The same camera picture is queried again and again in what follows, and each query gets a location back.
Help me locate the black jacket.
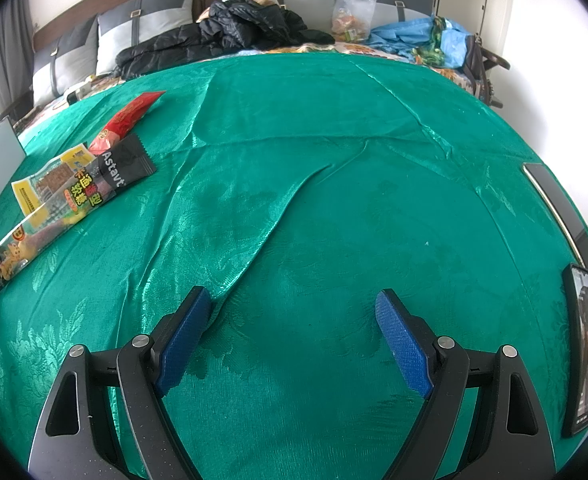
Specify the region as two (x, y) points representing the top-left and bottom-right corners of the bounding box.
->
(115, 0), (334, 80)

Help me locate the dark handbag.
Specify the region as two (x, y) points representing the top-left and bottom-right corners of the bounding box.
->
(462, 34), (511, 110)

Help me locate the black smartphone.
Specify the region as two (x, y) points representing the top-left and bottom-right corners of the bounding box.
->
(562, 264), (588, 437)

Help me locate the left grey pillow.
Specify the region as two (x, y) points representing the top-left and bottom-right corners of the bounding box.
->
(32, 16), (98, 106)

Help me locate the yellow snack packet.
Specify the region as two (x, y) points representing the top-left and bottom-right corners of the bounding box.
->
(11, 143), (94, 217)

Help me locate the green satin cloth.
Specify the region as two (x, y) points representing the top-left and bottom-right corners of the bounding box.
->
(0, 52), (579, 479)

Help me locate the clear plastic bag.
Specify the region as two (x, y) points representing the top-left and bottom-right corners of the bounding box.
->
(331, 0), (378, 44)

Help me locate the middle grey pillow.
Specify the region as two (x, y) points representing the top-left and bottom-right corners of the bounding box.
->
(96, 0), (193, 75)

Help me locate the dark tablet device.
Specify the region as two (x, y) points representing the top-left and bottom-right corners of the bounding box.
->
(522, 162), (588, 270)

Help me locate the black clear long snack pack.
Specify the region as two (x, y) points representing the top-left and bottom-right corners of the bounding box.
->
(0, 134), (156, 290)

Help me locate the blue clothing pile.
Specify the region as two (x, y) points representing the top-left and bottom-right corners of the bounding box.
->
(366, 15), (470, 68)

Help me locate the grey curtain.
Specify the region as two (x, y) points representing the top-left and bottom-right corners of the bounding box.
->
(0, 0), (34, 122)

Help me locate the red snack packet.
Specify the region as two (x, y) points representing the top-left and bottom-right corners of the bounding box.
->
(88, 91), (164, 156)

